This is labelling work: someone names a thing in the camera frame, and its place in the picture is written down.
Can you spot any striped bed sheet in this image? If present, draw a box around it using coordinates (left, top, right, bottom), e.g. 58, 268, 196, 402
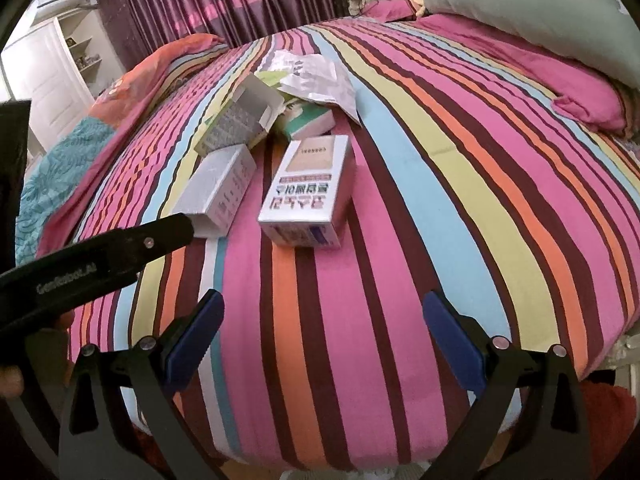
67, 16, 640, 466

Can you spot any green pillow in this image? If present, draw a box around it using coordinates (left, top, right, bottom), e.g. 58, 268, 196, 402
423, 0, 640, 92

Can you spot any person's left hand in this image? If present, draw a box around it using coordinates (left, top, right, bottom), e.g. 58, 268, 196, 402
0, 310, 76, 399

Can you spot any white cabinet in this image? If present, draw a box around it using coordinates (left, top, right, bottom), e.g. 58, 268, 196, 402
0, 9, 126, 153

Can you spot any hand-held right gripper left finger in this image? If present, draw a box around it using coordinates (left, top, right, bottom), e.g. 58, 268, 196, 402
59, 289, 226, 480

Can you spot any red shaggy rug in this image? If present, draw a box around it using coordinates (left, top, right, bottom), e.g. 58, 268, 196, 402
579, 379, 637, 466

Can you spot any white box with tan print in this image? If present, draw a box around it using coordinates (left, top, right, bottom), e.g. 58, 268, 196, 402
257, 135, 357, 250

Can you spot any silver cardboard box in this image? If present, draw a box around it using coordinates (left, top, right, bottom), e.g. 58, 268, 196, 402
170, 144, 258, 239

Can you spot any white paper sheet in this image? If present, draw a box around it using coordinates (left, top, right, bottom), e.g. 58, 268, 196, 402
255, 50, 362, 126

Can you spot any orange and teal blanket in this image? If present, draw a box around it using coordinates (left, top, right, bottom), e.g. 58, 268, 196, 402
14, 33, 227, 266

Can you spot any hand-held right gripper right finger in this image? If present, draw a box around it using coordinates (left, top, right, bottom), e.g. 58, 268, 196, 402
421, 291, 593, 480

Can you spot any white and lime box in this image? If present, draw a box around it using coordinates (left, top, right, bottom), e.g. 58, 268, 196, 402
193, 74, 286, 159

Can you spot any green and white box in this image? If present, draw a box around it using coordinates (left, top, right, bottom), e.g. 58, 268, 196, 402
272, 101, 336, 142

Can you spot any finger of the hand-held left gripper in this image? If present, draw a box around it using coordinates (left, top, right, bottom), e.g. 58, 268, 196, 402
0, 212, 196, 342

